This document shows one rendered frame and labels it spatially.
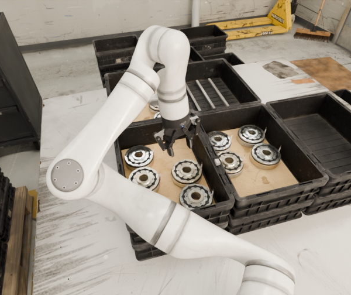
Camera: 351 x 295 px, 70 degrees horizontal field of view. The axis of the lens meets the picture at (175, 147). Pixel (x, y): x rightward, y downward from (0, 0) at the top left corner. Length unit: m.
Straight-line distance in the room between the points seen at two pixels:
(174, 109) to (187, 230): 0.28
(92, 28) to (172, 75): 3.49
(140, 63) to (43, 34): 3.55
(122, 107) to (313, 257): 0.76
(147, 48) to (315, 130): 0.84
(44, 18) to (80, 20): 0.43
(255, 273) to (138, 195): 0.26
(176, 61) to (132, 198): 0.28
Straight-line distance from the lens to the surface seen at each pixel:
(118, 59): 2.32
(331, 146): 1.14
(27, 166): 2.31
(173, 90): 0.57
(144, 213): 0.49
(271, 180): 0.92
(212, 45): 2.54
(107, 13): 3.96
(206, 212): 0.70
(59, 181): 0.49
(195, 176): 0.84
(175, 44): 0.51
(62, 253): 0.96
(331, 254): 1.01
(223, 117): 1.01
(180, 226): 0.47
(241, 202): 0.73
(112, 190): 0.54
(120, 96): 0.49
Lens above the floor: 1.52
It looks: 45 degrees down
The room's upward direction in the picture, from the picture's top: straight up
